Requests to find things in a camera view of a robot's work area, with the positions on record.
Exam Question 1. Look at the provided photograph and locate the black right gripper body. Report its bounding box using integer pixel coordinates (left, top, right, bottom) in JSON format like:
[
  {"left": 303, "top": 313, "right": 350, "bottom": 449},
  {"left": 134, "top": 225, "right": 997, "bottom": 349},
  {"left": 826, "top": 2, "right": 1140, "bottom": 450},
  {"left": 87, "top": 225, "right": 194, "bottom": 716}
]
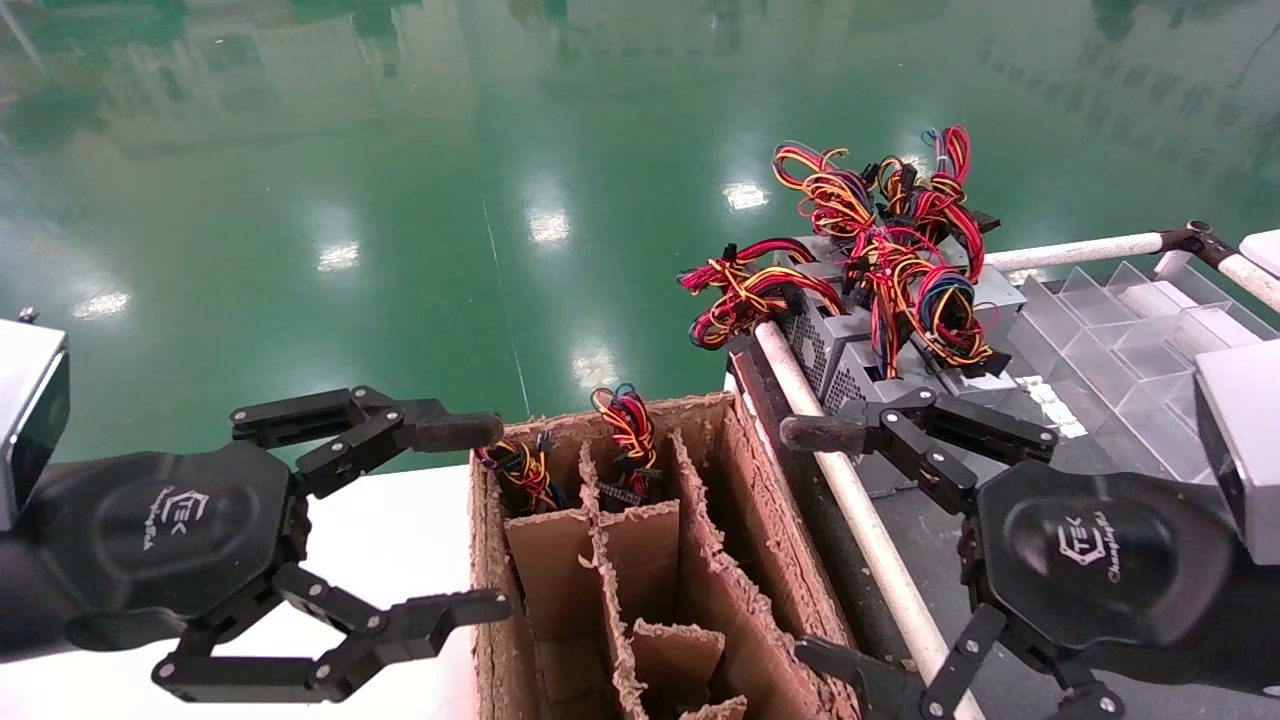
[{"left": 965, "top": 462, "right": 1280, "bottom": 698}]

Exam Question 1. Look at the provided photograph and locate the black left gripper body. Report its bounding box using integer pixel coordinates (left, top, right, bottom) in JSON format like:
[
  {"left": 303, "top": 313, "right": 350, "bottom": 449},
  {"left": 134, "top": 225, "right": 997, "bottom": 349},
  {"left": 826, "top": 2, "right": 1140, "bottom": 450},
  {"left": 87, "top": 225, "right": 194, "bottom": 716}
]
[{"left": 0, "top": 443, "right": 309, "bottom": 663}]

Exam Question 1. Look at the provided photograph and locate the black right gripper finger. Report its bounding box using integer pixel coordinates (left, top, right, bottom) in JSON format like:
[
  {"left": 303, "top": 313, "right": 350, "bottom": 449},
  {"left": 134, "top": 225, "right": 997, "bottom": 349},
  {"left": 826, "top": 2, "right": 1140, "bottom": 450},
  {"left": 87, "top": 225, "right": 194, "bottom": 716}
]
[
  {"left": 795, "top": 603, "right": 1126, "bottom": 720},
  {"left": 780, "top": 388, "right": 1058, "bottom": 516}
]

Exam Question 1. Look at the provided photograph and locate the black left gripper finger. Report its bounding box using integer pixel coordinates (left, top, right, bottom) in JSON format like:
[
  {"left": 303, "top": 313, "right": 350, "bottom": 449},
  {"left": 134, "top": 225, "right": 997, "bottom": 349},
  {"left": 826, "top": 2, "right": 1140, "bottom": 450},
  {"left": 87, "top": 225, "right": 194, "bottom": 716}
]
[
  {"left": 230, "top": 385, "right": 504, "bottom": 499},
  {"left": 152, "top": 562, "right": 514, "bottom": 704}
]

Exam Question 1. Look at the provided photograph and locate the wire bundle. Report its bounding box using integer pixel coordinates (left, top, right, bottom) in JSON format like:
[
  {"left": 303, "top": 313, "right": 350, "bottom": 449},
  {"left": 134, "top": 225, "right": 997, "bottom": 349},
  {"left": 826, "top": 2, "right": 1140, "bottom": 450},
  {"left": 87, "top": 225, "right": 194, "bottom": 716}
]
[
  {"left": 590, "top": 383, "right": 661, "bottom": 506},
  {"left": 475, "top": 432, "right": 566, "bottom": 516}
]

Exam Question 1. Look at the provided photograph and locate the brown cardboard box with dividers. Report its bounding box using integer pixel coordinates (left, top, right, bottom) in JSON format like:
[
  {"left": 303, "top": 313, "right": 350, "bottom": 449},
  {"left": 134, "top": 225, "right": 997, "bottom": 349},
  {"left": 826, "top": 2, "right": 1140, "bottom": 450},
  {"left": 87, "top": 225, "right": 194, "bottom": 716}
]
[{"left": 468, "top": 392, "right": 861, "bottom": 720}]

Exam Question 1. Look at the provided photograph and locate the clear acrylic divider tray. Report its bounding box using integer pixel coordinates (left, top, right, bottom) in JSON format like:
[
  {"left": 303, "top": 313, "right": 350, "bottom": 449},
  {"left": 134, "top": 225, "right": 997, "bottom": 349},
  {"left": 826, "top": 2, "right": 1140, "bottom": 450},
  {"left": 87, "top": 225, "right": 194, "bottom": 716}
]
[{"left": 1000, "top": 262, "right": 1280, "bottom": 483}]

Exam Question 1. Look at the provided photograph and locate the white flat board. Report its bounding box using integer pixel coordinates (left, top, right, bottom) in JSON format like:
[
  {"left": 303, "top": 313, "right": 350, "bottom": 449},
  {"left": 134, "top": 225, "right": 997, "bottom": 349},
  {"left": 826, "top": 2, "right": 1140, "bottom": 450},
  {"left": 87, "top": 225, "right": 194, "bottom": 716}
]
[{"left": 1238, "top": 228, "right": 1280, "bottom": 279}]

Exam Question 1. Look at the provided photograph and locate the grey power supply with cables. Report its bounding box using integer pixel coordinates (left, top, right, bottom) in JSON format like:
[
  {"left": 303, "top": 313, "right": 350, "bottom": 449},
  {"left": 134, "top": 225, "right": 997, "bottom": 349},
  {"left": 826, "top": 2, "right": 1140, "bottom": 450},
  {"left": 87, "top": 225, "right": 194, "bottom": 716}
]
[
  {"left": 678, "top": 236, "right": 861, "bottom": 396},
  {"left": 875, "top": 125, "right": 1026, "bottom": 311},
  {"left": 830, "top": 235, "right": 1021, "bottom": 411},
  {"left": 772, "top": 143, "right": 906, "bottom": 301}
]

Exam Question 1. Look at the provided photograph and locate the long white cart rail tube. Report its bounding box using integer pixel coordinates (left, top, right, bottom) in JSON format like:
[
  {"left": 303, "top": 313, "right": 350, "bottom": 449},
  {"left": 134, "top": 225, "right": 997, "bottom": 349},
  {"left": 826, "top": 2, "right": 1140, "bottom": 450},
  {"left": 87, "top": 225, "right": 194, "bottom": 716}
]
[{"left": 752, "top": 322, "right": 991, "bottom": 720}]

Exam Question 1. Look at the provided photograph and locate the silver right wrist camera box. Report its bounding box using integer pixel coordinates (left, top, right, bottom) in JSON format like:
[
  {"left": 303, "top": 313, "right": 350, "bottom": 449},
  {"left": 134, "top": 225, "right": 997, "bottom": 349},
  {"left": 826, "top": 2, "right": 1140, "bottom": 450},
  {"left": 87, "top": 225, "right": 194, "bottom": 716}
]
[{"left": 1195, "top": 340, "right": 1280, "bottom": 566}]

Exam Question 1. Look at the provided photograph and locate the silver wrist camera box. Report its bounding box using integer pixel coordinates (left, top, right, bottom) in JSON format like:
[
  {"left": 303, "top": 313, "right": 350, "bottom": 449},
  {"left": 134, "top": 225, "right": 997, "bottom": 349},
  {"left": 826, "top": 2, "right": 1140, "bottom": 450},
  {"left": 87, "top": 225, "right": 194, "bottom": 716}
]
[
  {"left": 1195, "top": 340, "right": 1280, "bottom": 566},
  {"left": 0, "top": 318, "right": 71, "bottom": 531}
]

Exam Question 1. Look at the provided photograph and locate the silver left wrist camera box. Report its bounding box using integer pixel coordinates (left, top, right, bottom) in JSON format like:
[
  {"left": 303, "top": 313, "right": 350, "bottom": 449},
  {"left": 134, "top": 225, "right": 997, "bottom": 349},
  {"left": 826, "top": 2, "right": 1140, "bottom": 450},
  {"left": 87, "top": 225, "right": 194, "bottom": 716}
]
[{"left": 0, "top": 318, "right": 71, "bottom": 531}]

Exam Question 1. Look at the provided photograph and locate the black rail corner joint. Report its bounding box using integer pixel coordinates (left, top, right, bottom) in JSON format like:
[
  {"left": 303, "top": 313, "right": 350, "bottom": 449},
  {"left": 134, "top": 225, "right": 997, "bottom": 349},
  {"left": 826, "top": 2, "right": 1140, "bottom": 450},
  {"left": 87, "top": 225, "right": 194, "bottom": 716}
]
[{"left": 1158, "top": 220, "right": 1236, "bottom": 271}]

